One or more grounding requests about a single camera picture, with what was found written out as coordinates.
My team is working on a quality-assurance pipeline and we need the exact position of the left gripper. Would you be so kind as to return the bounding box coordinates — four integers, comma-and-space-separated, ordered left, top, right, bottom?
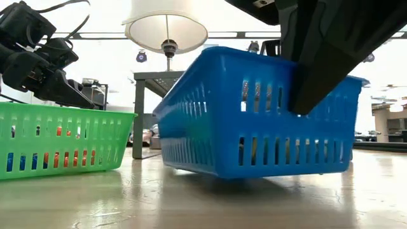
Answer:
0, 37, 96, 110

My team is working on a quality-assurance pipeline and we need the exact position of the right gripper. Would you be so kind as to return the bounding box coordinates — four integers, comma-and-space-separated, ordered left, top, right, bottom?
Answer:
275, 0, 407, 116

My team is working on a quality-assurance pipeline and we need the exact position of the green plastic basket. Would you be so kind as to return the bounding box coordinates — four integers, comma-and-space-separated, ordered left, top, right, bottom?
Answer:
0, 101, 137, 181

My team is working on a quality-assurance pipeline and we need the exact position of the blue plastic basket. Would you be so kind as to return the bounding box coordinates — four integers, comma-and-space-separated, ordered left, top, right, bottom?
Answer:
152, 46, 370, 179

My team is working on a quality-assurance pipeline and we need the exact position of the grey background equipment cart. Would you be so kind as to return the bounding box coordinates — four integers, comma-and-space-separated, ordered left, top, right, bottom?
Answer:
81, 78, 109, 111

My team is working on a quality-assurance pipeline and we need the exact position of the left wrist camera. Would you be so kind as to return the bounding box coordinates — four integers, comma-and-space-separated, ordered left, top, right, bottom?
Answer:
0, 0, 57, 48

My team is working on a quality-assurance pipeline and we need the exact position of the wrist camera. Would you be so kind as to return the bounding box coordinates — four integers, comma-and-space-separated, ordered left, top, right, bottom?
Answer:
0, 0, 57, 48
224, 0, 281, 26

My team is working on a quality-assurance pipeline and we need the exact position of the black aluminium table frame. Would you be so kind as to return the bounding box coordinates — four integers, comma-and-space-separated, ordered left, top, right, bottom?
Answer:
352, 141, 407, 153

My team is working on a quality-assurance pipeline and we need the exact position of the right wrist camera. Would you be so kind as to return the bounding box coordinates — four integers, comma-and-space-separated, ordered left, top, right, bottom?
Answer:
224, 0, 281, 26

